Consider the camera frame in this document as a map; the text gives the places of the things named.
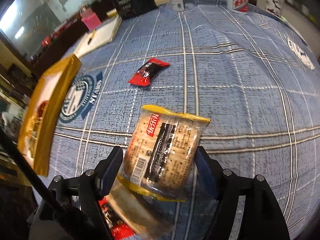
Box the blue plaid tablecloth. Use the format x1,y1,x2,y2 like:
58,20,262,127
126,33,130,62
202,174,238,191
42,0,319,239

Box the gold taped cardboard tray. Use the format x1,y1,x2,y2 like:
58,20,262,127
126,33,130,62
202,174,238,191
17,54,81,177

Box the pink sleeved water bottle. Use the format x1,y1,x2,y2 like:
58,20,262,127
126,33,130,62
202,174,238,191
79,7,101,31

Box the clear cracker packet yellow ends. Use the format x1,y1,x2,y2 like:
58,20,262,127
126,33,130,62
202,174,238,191
117,105,210,202

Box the red foil snack packet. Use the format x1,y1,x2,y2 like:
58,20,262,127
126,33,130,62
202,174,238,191
99,197,135,240

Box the yellow black pen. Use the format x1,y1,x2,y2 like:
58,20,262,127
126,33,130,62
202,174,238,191
87,29,97,45

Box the red black candy packet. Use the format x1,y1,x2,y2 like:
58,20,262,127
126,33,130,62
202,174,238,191
128,57,171,87

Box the white notebook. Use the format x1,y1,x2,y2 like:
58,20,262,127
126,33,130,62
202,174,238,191
73,14,122,59

